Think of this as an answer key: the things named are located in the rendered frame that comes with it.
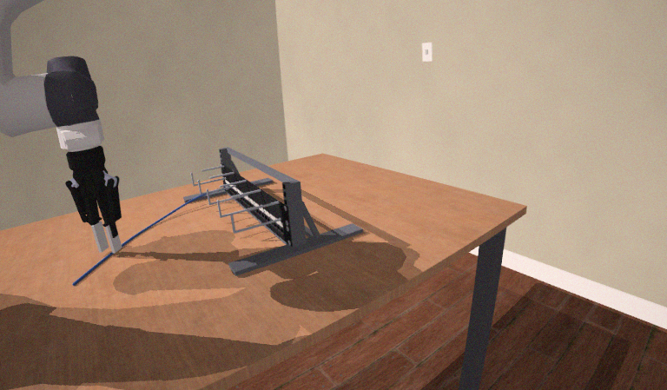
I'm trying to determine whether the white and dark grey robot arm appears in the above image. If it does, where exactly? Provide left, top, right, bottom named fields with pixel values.
left=0, top=0, right=104, bottom=152

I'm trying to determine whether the grey metal rack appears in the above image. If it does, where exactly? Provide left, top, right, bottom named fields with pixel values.
left=183, top=147, right=363, bottom=276

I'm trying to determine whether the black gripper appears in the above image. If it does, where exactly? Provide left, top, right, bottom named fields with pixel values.
left=65, top=146, right=122, bottom=253

